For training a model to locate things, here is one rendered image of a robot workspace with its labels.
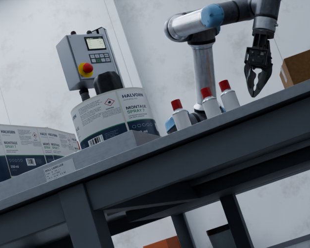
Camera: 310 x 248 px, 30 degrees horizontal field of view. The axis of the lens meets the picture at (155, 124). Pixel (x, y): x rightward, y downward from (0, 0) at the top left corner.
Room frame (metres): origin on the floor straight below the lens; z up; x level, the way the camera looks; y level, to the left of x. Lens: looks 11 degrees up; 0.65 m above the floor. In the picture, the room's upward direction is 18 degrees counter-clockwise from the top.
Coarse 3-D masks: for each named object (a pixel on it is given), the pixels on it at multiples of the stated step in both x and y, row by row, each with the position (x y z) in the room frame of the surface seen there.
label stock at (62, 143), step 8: (48, 128) 1.62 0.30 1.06; (48, 136) 1.61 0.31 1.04; (56, 136) 1.66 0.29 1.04; (64, 136) 1.72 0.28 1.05; (72, 136) 1.79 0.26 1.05; (56, 144) 1.64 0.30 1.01; (64, 144) 1.70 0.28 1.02; (72, 144) 1.77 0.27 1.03; (56, 152) 1.63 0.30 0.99; (64, 152) 1.69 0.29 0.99; (72, 152) 1.75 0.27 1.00
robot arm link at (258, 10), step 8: (256, 0) 1.76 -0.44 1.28; (264, 0) 1.73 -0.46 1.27; (272, 0) 1.73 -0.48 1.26; (280, 0) 1.75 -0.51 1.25; (256, 8) 1.76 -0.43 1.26; (264, 8) 1.74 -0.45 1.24; (272, 8) 1.74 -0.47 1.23; (256, 16) 1.76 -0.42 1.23; (264, 16) 1.74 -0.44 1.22; (272, 16) 1.74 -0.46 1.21
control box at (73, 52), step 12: (72, 36) 1.99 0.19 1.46; (84, 36) 2.02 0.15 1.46; (60, 48) 2.03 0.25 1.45; (72, 48) 1.98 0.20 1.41; (84, 48) 2.01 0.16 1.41; (60, 60) 2.05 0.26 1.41; (72, 60) 1.99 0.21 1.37; (84, 60) 2.00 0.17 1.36; (72, 72) 2.00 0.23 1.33; (84, 72) 1.99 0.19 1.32; (96, 72) 2.03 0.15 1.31; (72, 84) 2.02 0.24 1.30; (84, 84) 2.03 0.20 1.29
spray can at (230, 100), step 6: (222, 84) 1.83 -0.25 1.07; (228, 84) 1.84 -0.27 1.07; (222, 90) 1.84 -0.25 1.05; (228, 90) 1.83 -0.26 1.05; (222, 96) 1.83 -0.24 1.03; (228, 96) 1.82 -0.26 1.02; (234, 96) 1.83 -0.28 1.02; (222, 102) 1.85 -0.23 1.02; (228, 102) 1.83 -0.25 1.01; (234, 102) 1.83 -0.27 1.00; (228, 108) 1.83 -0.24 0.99; (234, 108) 1.82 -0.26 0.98
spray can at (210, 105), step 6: (204, 90) 1.85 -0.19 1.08; (210, 90) 1.86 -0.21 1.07; (204, 96) 1.85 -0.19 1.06; (210, 96) 1.85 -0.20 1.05; (204, 102) 1.85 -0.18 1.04; (210, 102) 1.84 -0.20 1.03; (216, 102) 1.85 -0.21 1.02; (204, 108) 1.86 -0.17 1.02; (210, 108) 1.84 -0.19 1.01; (216, 108) 1.84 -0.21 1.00; (210, 114) 1.84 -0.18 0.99; (216, 114) 1.84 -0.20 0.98
